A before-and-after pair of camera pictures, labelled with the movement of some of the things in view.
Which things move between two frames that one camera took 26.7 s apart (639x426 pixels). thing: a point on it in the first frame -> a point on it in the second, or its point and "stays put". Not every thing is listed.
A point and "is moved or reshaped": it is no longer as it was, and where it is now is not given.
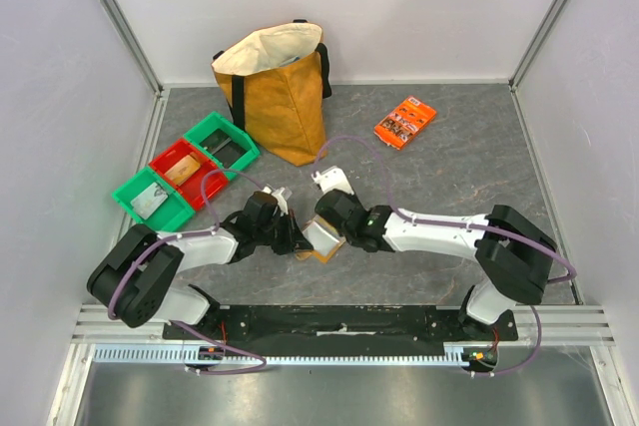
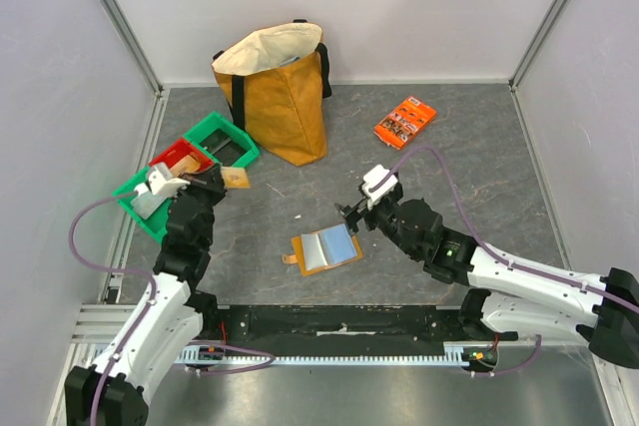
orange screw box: x=403 y=123 stays put
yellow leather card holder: x=324 y=238 is moved or reshaped
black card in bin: x=224 y=148 stays put
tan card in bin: x=182 y=171 stays put
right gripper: x=342 y=225 -> x=359 y=213
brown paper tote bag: x=276 y=81 stays put
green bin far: x=229 y=146 stays put
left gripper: x=294 y=240 -> x=210 y=180
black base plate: x=336 y=326 stays put
